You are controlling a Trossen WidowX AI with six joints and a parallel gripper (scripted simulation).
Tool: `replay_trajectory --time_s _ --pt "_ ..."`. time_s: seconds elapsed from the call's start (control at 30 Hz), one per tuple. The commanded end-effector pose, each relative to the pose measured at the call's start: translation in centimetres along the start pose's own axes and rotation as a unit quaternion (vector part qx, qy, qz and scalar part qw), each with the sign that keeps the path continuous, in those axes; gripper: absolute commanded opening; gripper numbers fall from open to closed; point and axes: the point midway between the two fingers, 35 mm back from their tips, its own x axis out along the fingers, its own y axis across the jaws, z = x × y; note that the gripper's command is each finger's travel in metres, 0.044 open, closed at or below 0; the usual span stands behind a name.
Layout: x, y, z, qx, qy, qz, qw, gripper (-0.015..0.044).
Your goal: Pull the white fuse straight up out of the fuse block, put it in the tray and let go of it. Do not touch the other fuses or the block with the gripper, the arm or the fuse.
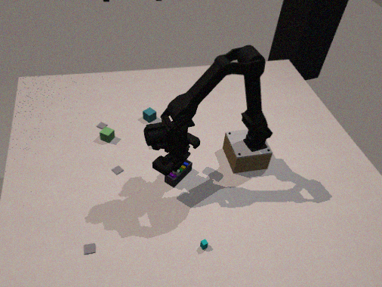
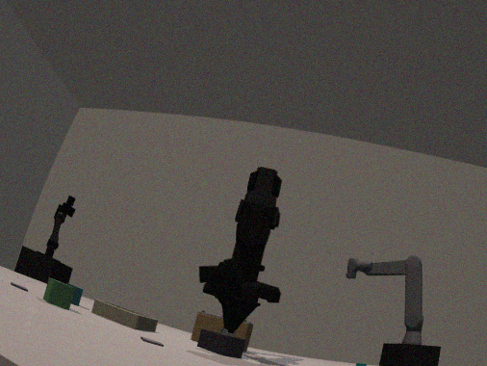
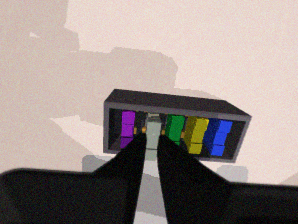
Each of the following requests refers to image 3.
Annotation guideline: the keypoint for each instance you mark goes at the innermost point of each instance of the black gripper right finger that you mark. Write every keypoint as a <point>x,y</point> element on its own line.
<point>194,194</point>

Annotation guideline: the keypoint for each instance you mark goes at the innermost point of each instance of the green fuse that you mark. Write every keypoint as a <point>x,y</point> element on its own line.
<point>174,127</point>

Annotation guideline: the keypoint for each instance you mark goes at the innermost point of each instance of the purple fuse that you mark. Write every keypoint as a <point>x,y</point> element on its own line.
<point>128,122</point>

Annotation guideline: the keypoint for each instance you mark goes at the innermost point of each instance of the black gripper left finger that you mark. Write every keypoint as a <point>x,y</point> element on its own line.
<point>108,195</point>

